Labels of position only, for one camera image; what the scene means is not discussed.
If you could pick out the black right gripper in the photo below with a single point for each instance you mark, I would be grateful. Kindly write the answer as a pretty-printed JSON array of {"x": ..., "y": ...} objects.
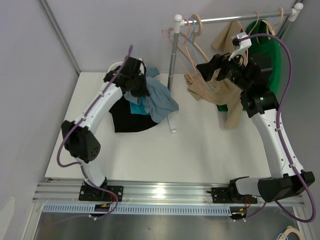
[{"x": 207, "y": 69}]

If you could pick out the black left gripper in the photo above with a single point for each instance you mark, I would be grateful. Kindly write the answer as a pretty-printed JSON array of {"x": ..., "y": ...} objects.
[{"x": 143, "y": 92}]

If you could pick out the teal t shirt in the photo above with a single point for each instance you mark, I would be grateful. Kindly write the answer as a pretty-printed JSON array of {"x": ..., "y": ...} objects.
[{"x": 137, "y": 107}]

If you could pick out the grey blue t shirt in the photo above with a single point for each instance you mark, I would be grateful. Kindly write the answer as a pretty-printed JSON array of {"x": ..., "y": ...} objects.
[{"x": 159, "y": 103}]

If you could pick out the black t shirt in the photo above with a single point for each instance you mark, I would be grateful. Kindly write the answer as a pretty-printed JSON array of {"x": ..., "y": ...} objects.
[{"x": 126, "y": 122}]

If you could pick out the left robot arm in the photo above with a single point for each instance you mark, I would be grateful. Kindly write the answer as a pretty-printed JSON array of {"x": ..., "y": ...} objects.
[{"x": 79, "y": 135}]

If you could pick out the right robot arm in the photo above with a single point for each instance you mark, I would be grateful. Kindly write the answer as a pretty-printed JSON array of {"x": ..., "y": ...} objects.
[{"x": 287, "y": 176}]

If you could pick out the beige t shirt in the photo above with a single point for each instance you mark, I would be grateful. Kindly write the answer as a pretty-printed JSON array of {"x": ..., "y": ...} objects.
[{"x": 224, "y": 91}]

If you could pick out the green t shirt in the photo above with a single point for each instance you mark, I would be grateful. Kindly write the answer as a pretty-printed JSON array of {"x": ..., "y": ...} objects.
[{"x": 269, "y": 47}]

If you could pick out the beige hanger on floor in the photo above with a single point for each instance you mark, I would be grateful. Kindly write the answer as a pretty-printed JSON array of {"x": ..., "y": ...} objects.
[{"x": 290, "y": 230}]

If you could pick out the white perforated plastic basket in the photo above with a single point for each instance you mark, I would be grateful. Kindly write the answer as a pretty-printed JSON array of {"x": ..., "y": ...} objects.
[{"x": 116, "y": 67}]

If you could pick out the silver white clothes rack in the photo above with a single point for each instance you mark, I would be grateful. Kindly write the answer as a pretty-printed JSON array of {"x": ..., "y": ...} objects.
[{"x": 184, "y": 32}]

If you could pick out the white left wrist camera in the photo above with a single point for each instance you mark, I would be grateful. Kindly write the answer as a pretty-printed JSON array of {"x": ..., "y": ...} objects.
[{"x": 142, "y": 67}]

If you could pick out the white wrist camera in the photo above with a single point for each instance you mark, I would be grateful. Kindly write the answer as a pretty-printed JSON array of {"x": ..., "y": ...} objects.
[
  {"x": 142, "y": 67},
  {"x": 241, "y": 43}
]

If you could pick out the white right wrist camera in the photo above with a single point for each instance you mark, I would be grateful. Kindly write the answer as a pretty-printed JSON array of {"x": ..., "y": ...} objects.
[{"x": 241, "y": 43}]

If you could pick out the grey wall corner profile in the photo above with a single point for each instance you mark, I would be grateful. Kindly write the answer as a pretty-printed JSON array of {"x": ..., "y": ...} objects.
[{"x": 53, "y": 23}]

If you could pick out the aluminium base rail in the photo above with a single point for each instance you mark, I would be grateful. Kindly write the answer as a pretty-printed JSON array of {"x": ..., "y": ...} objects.
[{"x": 135, "y": 192}]

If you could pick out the white slotted cable duct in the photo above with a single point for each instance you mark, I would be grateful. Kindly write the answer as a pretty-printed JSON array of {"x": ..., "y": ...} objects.
[{"x": 138, "y": 209}]

